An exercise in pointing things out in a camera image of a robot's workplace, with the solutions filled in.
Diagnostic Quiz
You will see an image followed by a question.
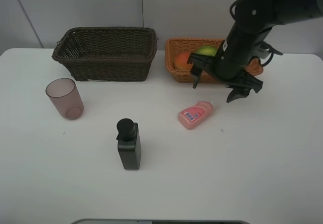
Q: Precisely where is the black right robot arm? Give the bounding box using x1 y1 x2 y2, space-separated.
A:
188 0 322 103

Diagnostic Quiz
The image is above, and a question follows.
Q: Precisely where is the red orange peach fruit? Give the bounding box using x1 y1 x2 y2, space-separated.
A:
174 52 192 71

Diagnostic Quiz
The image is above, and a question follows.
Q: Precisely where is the pink lotion bottle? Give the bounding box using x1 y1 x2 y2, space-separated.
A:
178 101 214 130

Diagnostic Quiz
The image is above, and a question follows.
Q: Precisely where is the dark brown wicker basket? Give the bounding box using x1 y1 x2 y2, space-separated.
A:
52 27 157 82

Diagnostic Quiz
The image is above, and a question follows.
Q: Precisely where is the translucent purple plastic cup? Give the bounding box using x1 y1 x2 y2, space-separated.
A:
45 78 84 120

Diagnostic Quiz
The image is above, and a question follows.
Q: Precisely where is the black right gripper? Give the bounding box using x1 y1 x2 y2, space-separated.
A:
187 27 264 104

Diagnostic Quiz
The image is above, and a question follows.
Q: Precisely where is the green round fruit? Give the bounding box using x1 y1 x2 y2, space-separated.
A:
194 45 218 57

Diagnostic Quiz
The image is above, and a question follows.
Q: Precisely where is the black pump dispenser bottle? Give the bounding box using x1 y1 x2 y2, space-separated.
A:
116 118 141 170

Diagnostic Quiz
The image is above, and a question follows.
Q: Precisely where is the tan wicker basket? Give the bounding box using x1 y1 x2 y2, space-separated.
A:
165 38 263 83

